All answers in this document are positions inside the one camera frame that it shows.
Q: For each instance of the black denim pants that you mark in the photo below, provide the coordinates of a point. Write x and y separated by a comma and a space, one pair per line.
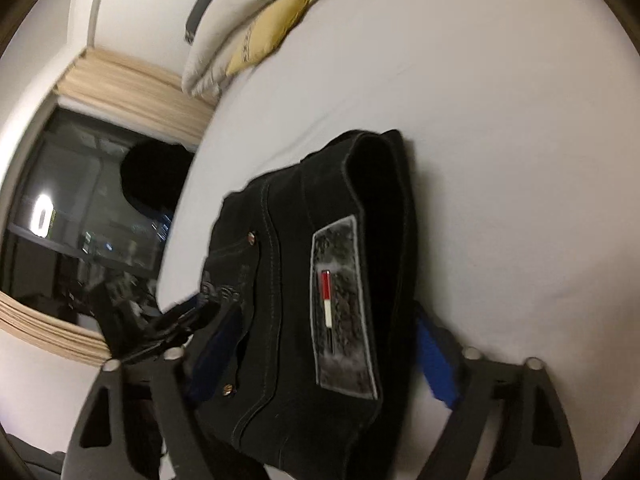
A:
312, 374

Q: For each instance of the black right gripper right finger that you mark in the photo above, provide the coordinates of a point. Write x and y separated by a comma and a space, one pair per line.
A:
533, 438

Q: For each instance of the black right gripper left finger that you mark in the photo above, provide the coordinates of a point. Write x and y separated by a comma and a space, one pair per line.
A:
141, 407

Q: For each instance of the beige curtain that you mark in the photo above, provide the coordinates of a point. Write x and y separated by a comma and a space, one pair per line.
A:
142, 95

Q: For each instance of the yellow cushion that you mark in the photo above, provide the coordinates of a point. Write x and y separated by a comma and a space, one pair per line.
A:
266, 33

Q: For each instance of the dark window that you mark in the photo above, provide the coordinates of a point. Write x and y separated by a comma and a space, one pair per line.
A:
70, 229

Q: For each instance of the black round object by window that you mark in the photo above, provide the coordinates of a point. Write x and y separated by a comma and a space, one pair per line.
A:
152, 175

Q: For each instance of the grey white folded duvet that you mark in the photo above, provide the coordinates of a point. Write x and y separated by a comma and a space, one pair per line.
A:
221, 27

